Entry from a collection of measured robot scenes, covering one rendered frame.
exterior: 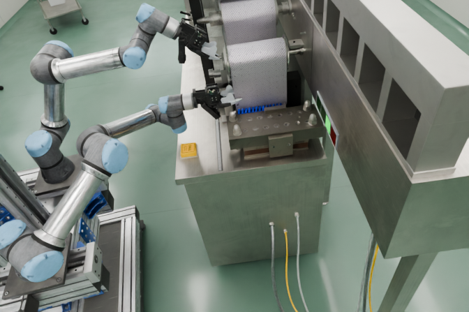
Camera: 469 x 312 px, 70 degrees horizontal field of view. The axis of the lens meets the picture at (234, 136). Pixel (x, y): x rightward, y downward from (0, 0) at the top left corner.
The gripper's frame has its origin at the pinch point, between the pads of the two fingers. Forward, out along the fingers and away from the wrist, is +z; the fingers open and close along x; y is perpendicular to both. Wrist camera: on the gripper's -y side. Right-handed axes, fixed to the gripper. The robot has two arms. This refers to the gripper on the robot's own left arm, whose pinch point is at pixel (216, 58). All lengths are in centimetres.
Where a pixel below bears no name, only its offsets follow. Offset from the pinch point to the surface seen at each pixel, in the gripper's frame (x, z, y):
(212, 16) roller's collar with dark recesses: 22.8, -5.1, 7.0
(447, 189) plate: -90, 26, 39
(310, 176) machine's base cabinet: -32, 57, -15
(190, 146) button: -15.0, 8.9, -37.9
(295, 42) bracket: -0.6, 24.7, 23.3
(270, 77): -6.2, 23.0, 6.7
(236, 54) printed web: -4.1, 5.2, 7.8
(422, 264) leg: -83, 65, 9
